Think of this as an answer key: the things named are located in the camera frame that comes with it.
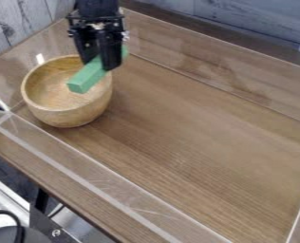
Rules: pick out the clear acrylic front wall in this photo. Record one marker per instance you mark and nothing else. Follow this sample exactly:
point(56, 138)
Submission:
point(115, 205)

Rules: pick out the black metal table leg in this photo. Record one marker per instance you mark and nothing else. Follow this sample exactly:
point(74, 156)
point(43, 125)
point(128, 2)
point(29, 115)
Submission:
point(41, 201)

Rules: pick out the clear acrylic wall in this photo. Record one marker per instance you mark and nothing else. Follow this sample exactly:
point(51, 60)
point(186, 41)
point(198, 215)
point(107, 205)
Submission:
point(238, 64)
point(115, 205)

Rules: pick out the brown wooden bowl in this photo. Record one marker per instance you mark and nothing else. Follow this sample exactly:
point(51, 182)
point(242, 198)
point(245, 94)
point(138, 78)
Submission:
point(52, 103)

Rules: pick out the green rectangular block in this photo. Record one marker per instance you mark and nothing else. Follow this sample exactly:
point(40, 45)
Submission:
point(87, 76)

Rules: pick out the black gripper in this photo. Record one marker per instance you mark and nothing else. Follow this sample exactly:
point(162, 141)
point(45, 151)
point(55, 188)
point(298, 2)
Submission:
point(96, 20)

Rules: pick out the dark grey round base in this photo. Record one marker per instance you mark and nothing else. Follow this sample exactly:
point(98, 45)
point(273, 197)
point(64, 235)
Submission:
point(28, 236)

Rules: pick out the grey metal bracket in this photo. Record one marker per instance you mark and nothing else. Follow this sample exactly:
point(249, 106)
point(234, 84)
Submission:
point(53, 232)

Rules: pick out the clear acrylic rear wall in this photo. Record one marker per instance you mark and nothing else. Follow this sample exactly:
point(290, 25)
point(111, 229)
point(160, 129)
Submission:
point(238, 64)

